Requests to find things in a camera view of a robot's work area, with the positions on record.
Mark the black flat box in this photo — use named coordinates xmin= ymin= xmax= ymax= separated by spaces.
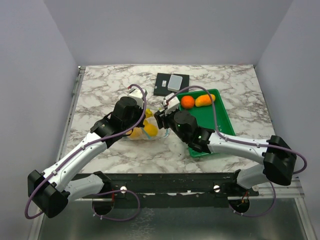
xmin=153 ymin=73 xmax=190 ymax=97

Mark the orange fruit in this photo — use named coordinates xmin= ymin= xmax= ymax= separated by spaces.
xmin=180 ymin=95 xmax=195 ymax=110

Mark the yellow banana bunch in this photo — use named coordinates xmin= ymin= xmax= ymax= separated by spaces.
xmin=145 ymin=108 xmax=153 ymax=119

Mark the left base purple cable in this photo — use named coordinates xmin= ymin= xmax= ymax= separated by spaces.
xmin=92 ymin=188 xmax=141 ymax=222

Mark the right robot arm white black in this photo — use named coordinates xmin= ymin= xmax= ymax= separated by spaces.
xmin=154 ymin=109 xmax=297 ymax=196

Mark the yellow lemon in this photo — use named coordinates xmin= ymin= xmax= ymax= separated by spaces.
xmin=143 ymin=120 xmax=158 ymax=137

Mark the yellow peach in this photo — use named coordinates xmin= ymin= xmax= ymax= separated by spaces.
xmin=128 ymin=127 xmax=143 ymax=139

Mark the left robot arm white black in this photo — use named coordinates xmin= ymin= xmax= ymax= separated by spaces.
xmin=24 ymin=95 xmax=147 ymax=219

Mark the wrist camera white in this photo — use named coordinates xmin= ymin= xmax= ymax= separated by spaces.
xmin=128 ymin=88 xmax=148 ymax=105
xmin=162 ymin=92 xmax=180 ymax=115

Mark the green plastic tray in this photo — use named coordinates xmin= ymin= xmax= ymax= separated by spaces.
xmin=178 ymin=88 xmax=236 ymax=159

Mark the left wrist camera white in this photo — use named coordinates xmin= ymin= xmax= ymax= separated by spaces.
xmin=128 ymin=88 xmax=148 ymax=105

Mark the grey translucent small case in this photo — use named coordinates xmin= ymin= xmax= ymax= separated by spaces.
xmin=167 ymin=75 xmax=183 ymax=92

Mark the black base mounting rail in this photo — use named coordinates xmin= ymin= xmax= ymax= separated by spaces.
xmin=87 ymin=171 xmax=258 ymax=209

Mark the clear zip top bag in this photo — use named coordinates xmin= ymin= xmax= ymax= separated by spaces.
xmin=125 ymin=105 xmax=170 ymax=141

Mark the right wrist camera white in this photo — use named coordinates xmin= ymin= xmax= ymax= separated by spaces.
xmin=162 ymin=92 xmax=180 ymax=115

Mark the orange yellow mango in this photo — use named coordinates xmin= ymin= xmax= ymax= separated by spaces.
xmin=194 ymin=94 xmax=216 ymax=107

